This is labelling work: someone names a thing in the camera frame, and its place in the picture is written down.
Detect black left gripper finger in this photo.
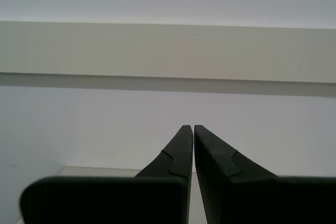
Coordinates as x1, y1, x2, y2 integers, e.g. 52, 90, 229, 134
19, 125, 194, 224
193, 125, 336, 224

